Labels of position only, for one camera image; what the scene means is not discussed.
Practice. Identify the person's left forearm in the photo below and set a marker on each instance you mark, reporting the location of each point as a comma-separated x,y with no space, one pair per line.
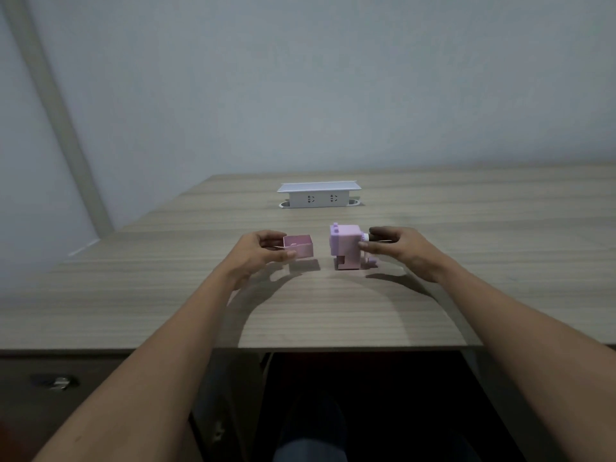
159,360

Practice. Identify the person's leg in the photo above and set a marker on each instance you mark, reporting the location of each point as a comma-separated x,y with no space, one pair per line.
310,428

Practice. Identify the person's left hand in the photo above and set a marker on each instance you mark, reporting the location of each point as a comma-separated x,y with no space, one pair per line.
250,257

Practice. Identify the brown drawer cabinet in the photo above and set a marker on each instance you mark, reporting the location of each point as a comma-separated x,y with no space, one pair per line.
72,404

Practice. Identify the person's right thumb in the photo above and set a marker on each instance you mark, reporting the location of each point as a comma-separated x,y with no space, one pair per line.
373,248

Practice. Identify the silver cabinet lock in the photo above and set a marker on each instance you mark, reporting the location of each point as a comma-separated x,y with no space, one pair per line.
58,382

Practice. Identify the person's right forearm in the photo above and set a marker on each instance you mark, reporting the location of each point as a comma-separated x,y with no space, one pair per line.
524,346

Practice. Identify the pink sharpener drawer tray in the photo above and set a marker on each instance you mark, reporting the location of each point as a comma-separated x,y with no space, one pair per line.
301,246

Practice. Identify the person's left thumb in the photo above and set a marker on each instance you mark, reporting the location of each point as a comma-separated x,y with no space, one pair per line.
281,255

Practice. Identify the pink crank pencil sharpener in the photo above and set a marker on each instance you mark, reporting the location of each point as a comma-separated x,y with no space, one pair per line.
345,247

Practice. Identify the white desk power socket box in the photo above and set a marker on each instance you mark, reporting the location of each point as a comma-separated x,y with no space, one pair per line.
317,194

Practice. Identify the person's right hand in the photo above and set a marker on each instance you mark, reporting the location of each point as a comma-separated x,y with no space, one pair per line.
409,252

